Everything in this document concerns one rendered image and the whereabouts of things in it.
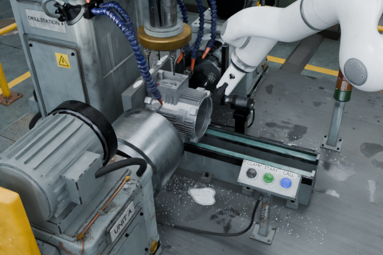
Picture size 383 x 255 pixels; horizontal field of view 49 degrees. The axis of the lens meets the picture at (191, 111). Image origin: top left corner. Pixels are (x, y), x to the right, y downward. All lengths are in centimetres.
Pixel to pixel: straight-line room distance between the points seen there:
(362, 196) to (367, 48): 90
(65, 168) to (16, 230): 15
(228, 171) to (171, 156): 33
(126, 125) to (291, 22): 56
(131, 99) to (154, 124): 20
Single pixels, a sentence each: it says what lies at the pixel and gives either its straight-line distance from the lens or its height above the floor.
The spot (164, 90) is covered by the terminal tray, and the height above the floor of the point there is 113.
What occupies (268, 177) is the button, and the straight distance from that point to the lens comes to 122.
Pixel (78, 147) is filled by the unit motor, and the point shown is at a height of 132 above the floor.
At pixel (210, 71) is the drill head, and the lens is 167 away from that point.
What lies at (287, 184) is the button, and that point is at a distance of 121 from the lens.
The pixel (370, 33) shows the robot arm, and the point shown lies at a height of 159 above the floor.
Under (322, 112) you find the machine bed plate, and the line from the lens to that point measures 199.
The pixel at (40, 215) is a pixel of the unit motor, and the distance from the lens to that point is 96.
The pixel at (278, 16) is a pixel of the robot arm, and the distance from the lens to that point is 108.
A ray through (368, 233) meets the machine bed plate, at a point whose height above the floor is 80.
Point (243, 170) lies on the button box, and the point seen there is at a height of 107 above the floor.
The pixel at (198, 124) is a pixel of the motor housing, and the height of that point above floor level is 95.
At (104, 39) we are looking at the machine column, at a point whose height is 130.
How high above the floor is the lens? 191
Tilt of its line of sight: 35 degrees down
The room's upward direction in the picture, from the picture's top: 1 degrees counter-clockwise
